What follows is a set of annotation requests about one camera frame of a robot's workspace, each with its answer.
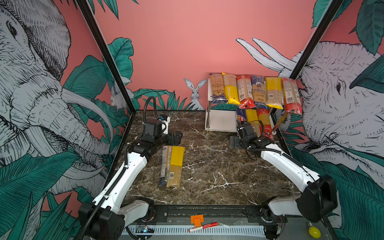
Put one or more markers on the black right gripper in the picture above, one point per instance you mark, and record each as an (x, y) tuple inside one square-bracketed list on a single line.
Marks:
[(237, 139)]

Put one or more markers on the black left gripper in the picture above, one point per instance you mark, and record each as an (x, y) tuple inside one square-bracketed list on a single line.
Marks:
[(177, 137)]

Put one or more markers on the plain yellow spaghetti bag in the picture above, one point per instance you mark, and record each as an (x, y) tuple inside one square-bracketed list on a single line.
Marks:
[(252, 118)]

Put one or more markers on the blue Barilla spaghetti box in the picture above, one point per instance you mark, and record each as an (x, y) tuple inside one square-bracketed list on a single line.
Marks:
[(241, 115)]

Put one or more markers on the red yellow narrow spaghetti bag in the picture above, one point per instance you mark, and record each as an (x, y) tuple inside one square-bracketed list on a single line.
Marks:
[(263, 116)]

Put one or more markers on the yellow-end spaghetti bag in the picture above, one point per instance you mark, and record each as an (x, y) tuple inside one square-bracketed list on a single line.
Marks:
[(231, 91)]

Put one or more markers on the blue portrait spaghetti bag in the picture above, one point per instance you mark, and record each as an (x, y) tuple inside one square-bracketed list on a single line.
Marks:
[(259, 91)]

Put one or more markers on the blue-bottom spaghetti bag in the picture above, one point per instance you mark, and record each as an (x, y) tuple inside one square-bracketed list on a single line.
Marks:
[(218, 89)]

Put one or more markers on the yellow-top spaghetti bag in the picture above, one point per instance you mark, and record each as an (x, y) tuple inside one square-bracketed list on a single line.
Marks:
[(274, 93)]

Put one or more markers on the red double spaghetti bag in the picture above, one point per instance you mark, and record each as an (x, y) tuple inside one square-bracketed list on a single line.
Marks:
[(292, 99)]

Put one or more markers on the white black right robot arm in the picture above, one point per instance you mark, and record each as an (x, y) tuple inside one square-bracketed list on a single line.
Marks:
[(318, 193)]

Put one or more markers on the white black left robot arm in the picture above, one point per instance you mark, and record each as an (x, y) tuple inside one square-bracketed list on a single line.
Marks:
[(105, 218)]

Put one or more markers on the white two-tier shelf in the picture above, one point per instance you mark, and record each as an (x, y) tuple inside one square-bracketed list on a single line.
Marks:
[(219, 120)]

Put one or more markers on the yellow label spaghetti bag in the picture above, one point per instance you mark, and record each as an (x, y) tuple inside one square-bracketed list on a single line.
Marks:
[(174, 164)]

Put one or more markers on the clear blue-end spaghetti bag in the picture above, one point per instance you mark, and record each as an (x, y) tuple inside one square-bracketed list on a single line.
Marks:
[(164, 165)]

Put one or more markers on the red white marker pen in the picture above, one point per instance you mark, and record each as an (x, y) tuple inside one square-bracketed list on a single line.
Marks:
[(206, 226)]

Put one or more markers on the orange plastic block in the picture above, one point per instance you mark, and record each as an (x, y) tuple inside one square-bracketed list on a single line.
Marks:
[(197, 220)]

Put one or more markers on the yellow light bulb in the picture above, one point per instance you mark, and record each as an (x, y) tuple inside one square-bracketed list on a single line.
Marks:
[(314, 231)]

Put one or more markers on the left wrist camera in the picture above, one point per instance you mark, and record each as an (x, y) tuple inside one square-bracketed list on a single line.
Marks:
[(165, 119)]

